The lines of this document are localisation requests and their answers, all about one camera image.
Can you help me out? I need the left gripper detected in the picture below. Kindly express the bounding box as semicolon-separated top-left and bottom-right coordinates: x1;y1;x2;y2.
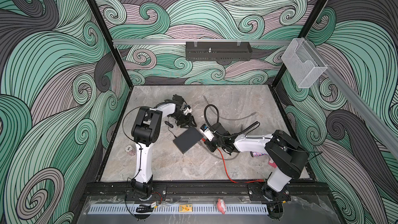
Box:
171;112;197;129

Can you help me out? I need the black network switch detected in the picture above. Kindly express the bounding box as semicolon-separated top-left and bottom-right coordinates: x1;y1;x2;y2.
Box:
173;127;203;154

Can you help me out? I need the red ethernet cable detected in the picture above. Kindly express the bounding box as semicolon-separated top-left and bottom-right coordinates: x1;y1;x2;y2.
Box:
200;136;265;184

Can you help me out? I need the pink item under left arm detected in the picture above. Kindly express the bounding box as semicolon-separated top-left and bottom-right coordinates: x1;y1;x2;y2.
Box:
125;145;136;156

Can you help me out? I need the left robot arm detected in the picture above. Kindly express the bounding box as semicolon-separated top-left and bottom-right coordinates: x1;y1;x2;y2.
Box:
131;94;203;197

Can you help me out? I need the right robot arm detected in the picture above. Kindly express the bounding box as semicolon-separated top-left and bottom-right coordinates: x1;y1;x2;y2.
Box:
200;123;310;193

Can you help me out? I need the glittery purple microphone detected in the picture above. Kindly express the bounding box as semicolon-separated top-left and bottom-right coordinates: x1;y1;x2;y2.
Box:
250;151;266;158

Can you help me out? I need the white bunny pink figurine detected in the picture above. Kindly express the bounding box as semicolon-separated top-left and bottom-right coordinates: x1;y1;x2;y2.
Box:
268;158;277;168

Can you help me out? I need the yellow label tag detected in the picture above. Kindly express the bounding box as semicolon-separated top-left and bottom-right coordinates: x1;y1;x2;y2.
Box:
178;204;193;213

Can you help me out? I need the pink toy on duct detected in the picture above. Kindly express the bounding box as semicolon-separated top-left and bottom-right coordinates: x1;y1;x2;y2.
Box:
216;199;227;215

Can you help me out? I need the black wall-mounted tray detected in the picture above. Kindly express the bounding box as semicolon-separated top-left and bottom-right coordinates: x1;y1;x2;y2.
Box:
185;41;253;62

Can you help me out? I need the white slotted cable duct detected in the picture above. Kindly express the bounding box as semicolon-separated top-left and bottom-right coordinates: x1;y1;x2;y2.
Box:
88;203;268;215

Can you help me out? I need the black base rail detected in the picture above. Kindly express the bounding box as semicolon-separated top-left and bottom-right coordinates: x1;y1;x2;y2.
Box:
83;179;331;202

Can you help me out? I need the clear plastic wall bin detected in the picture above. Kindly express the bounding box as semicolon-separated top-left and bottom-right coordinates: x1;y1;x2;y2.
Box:
282;38;327;89

